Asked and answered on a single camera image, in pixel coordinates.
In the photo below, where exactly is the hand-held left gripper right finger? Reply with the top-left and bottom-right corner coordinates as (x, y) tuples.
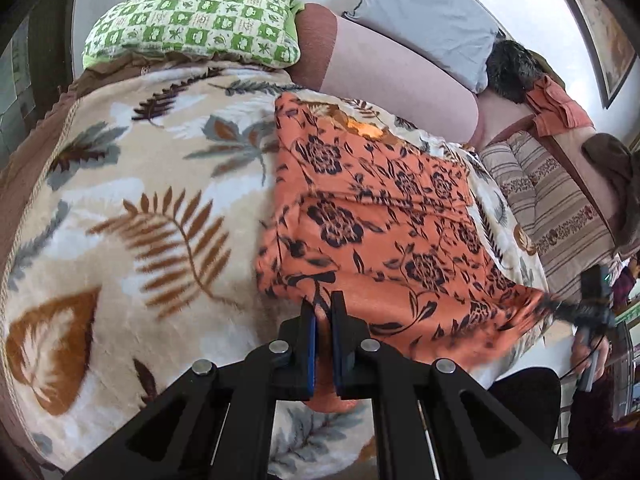
(330, 291), (583, 480)

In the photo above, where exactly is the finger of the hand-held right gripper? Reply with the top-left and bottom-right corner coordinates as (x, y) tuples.
(542, 294), (583, 322)

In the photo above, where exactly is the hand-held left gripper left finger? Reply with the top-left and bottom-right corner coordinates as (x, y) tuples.
(62, 302), (321, 480)

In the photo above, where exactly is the orange black floral garment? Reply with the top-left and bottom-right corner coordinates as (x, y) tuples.
(254, 91), (556, 413)

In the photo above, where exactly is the person's right forearm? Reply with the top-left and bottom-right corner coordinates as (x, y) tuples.
(567, 365), (640, 471)

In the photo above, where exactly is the person's right hand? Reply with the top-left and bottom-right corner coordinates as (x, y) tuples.
(571, 334), (612, 392)

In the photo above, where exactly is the large striped sofa cushion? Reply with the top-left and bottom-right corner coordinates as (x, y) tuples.
(505, 130), (626, 311)

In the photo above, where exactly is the dark brown cloth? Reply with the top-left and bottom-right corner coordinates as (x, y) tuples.
(581, 132), (640, 256)

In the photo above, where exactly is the pink sofa backrest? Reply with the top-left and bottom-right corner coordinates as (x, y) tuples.
(472, 92), (631, 231)

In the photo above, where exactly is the small striped cushion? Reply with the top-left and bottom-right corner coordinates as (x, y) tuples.
(479, 141), (541, 231)

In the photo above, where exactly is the salmon cloth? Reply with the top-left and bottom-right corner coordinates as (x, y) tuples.
(525, 74), (596, 137)

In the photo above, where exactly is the beige leaf print blanket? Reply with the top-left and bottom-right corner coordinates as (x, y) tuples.
(0, 60), (551, 480)

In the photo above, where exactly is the black furry cloth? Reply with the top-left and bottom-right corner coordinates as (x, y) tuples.
(485, 40), (543, 106)

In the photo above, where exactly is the dark framed picture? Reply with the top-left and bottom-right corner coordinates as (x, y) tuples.
(542, 0), (640, 110)

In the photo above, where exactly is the pink bolster pillow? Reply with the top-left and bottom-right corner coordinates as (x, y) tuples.
(290, 3), (481, 146)

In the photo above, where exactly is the grey pillow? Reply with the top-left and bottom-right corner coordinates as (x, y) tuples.
(342, 0), (501, 93)

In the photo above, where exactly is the green checked pillow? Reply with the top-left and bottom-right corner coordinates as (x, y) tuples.
(81, 0), (307, 70)

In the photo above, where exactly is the glass side panel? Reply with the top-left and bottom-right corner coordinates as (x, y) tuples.
(0, 20), (36, 156)

